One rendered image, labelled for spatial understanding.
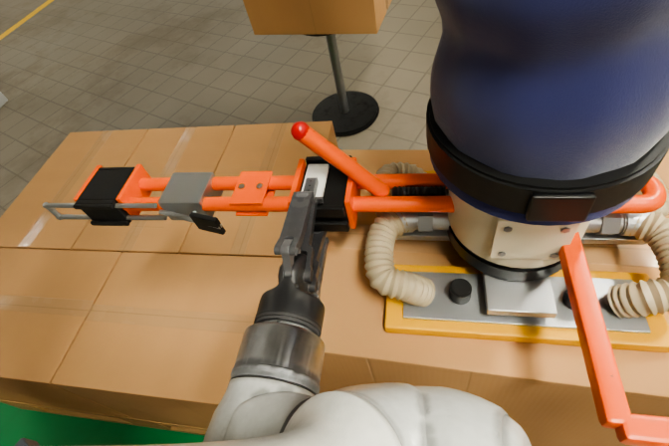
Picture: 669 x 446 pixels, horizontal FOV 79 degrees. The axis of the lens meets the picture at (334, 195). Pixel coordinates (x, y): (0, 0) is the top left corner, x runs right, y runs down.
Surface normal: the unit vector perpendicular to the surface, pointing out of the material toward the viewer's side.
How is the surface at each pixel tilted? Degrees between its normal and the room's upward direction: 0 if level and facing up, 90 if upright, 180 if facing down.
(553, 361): 0
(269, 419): 29
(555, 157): 94
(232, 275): 0
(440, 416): 34
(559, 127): 84
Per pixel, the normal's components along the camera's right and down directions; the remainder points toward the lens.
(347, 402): -0.32, -0.86
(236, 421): -0.47, -0.71
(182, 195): -0.18, -0.64
